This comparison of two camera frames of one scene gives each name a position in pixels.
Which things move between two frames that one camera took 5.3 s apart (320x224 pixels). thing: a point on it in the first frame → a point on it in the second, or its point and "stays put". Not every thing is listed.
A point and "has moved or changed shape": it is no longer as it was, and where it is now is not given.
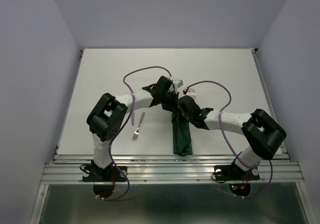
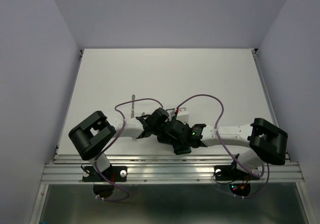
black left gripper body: (169, 100) → (159, 131)
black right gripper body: (184, 117) → (179, 141)
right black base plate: (233, 172) stays put
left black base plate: (110, 174) stays put
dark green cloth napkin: (181, 136) has moved or changed shape
